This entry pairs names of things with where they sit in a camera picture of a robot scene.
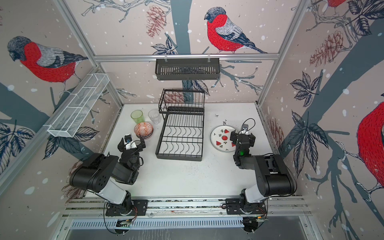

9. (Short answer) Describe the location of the white plate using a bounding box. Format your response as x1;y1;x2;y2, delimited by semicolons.
210;125;236;153

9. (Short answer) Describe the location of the clear drinking glass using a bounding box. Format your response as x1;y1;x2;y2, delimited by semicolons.
148;109;163;125

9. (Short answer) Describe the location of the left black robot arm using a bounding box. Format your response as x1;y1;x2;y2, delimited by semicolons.
70;135;148;217

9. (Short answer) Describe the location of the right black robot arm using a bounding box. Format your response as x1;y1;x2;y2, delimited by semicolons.
223;131;297;215

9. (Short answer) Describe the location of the black two-tier dish rack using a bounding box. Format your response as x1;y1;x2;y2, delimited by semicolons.
156;89;205;162

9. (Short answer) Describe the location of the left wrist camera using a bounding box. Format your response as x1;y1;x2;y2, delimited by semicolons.
124;134;133;150

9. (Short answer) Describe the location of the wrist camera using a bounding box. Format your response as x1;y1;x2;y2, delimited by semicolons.
239;123;250;135
124;134;133;150

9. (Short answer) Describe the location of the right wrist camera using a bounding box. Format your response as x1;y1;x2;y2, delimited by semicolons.
239;123;250;135

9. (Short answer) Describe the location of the white wire wall basket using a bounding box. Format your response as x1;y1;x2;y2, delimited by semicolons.
48;73;110;138

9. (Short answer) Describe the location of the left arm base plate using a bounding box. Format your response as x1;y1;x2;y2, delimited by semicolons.
105;200;149;217

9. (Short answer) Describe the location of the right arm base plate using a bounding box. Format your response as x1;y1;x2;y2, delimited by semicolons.
221;198;267;215

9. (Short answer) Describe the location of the aluminium mounting rail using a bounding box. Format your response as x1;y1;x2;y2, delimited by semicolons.
60;197;312;219

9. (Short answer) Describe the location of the black hanging wall basket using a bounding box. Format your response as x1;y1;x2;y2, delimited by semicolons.
155;58;221;81

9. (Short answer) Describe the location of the horizontal aluminium frame bar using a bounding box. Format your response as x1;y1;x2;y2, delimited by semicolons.
94;53;280;63

